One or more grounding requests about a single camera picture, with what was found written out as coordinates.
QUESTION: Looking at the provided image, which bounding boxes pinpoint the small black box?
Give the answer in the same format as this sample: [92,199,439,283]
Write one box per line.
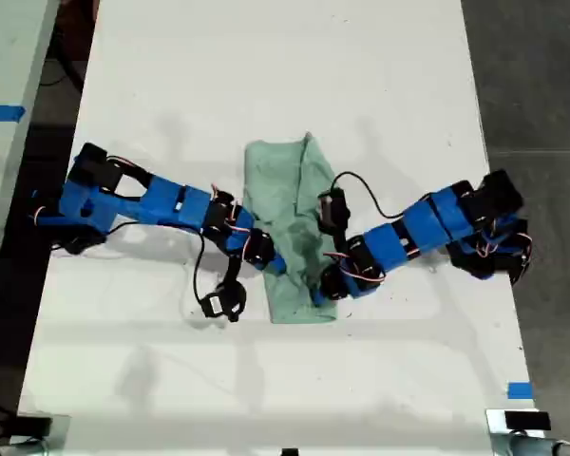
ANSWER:
[503,410,552,431]
[15,414,54,436]

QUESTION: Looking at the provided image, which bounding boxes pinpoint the short blue tape strip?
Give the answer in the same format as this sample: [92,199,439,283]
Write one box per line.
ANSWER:
[507,381,534,401]

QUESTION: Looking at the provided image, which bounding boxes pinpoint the silver metal clamp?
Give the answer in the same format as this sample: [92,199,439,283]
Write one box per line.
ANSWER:
[484,407,570,456]
[0,413,72,456]

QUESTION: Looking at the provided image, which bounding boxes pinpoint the long blue tape strip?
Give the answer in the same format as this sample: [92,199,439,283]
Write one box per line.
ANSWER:
[0,104,27,124]

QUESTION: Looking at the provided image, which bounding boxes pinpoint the pale green T-shirt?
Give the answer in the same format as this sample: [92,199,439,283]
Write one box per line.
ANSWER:
[243,131,339,325]

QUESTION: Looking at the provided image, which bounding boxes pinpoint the pale side table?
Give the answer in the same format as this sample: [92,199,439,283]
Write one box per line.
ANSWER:
[0,0,62,310]

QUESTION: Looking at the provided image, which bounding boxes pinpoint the black camera box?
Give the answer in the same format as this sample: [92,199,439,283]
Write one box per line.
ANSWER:
[316,187,352,235]
[199,279,248,324]

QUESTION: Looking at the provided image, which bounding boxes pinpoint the thin black floor cable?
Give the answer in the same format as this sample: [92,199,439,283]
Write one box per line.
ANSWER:
[41,55,85,89]

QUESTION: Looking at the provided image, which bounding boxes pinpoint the black camera cable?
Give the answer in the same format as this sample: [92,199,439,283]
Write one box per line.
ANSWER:
[331,171,433,220]

